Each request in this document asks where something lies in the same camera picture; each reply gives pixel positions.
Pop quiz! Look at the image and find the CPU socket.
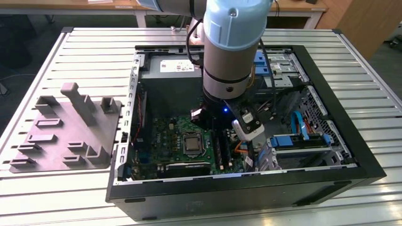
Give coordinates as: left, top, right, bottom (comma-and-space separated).
180, 131, 206, 158

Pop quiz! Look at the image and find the silver CPU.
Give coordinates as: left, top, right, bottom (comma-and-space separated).
184, 137, 201, 151

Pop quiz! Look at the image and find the green motherboard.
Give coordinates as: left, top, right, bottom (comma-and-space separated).
126, 114, 248, 179

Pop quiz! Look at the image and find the grey power supply unit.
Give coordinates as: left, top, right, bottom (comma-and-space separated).
138, 54, 204, 117

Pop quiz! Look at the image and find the blue drive bay latch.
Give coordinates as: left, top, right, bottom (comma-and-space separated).
253, 51, 271, 76

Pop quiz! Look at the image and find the hard disk in blue carrier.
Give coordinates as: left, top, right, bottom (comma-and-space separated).
269, 133, 332, 149

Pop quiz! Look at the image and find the black graphics card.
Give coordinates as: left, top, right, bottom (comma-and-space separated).
156, 161, 210, 178

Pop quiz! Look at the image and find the silver drive cage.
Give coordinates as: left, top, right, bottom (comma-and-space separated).
252, 50, 309, 102

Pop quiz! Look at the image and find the silver disk bay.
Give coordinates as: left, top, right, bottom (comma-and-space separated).
265, 136, 344, 170

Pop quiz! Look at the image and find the black PC case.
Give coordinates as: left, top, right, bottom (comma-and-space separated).
105, 44, 387, 221

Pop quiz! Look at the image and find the grey parts rack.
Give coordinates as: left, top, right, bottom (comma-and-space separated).
7, 81, 124, 174

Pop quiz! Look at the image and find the wooden cabinet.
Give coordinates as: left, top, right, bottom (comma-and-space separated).
323, 0, 402, 59

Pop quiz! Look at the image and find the wooden desk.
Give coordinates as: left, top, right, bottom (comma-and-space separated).
0, 0, 328, 29

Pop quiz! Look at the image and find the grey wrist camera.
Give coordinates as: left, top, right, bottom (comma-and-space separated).
189, 107, 205, 123

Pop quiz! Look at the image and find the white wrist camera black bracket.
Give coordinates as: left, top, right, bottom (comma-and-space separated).
222, 99, 264, 142

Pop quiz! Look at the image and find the orange wire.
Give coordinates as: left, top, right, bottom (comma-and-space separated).
233, 141, 252, 154

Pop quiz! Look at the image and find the blue data wire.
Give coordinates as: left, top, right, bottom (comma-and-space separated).
289, 110, 309, 141

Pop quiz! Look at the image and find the black wire bundle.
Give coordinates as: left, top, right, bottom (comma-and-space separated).
250, 86, 305, 125

